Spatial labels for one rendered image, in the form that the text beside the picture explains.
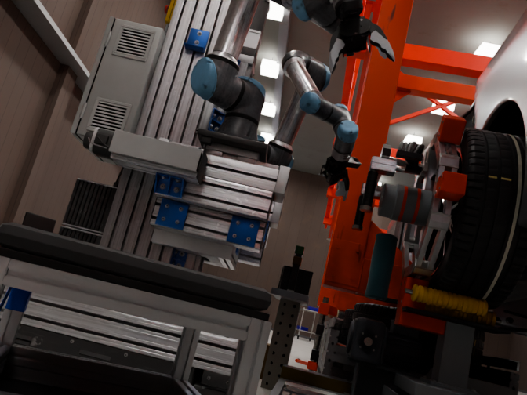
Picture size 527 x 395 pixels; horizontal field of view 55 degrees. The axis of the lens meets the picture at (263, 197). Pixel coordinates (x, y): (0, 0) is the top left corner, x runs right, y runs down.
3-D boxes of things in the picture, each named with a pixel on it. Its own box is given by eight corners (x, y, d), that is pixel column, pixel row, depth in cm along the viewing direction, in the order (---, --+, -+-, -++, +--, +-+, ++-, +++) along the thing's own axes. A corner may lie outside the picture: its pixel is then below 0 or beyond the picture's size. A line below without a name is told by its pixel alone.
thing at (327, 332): (342, 369, 232) (351, 320, 237) (321, 364, 234) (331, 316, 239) (325, 349, 470) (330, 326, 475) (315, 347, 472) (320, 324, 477)
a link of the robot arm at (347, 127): (357, 117, 187) (361, 133, 182) (350, 139, 196) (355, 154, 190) (336, 117, 186) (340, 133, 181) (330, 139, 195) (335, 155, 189)
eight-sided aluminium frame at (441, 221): (442, 272, 162) (467, 117, 174) (422, 267, 163) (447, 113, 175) (410, 286, 214) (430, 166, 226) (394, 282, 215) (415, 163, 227)
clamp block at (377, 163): (395, 172, 179) (397, 159, 180) (369, 168, 180) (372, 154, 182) (393, 177, 184) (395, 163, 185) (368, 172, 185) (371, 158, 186)
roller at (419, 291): (495, 318, 168) (497, 301, 170) (405, 298, 172) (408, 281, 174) (488, 319, 174) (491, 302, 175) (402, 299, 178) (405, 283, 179)
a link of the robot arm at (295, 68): (284, 36, 216) (317, 92, 180) (303, 48, 222) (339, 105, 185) (269, 59, 221) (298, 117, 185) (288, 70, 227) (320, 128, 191)
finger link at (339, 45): (332, 84, 126) (349, 55, 128) (332, 70, 121) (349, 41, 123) (321, 80, 127) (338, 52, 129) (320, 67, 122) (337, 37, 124)
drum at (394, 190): (437, 224, 186) (443, 188, 189) (379, 211, 189) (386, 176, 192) (429, 231, 199) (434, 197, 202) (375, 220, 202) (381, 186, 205)
